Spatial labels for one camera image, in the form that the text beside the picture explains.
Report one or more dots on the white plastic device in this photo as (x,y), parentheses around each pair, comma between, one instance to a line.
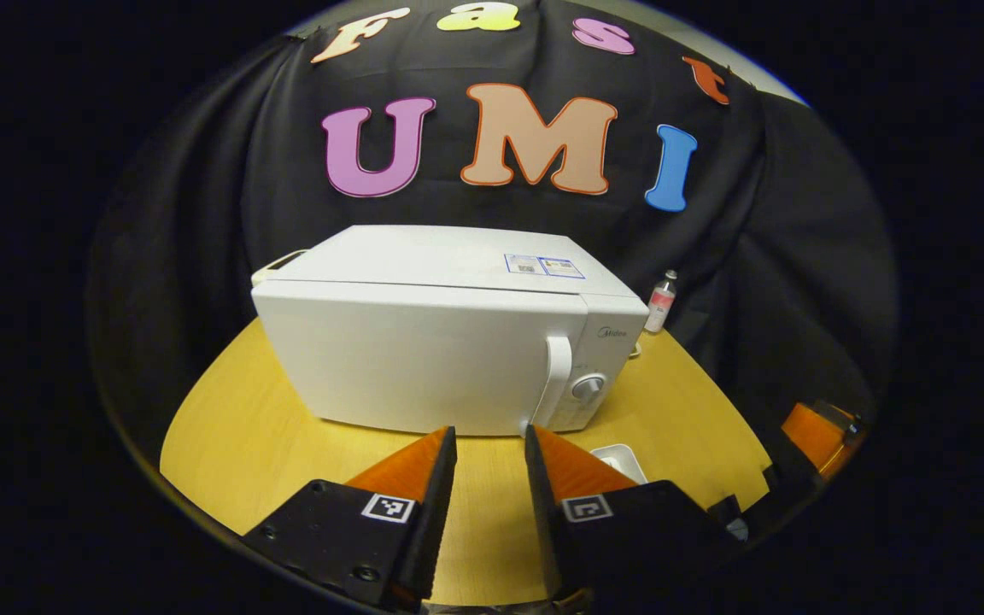
(263,273)

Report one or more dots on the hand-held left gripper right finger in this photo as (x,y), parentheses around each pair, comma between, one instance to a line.
(543,512)

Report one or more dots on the small bottle with pink label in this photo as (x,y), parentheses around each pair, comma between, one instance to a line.
(659,307)

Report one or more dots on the small black block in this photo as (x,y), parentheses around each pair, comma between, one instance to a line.
(724,510)

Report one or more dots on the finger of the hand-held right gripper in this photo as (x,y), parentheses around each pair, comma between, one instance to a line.
(812,431)

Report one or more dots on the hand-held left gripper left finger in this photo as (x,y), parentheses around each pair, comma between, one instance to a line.
(436,512)

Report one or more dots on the white microwave oven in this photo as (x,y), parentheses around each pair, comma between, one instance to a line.
(415,359)

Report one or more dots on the white ribbed tray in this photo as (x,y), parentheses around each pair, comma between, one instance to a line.
(620,457)

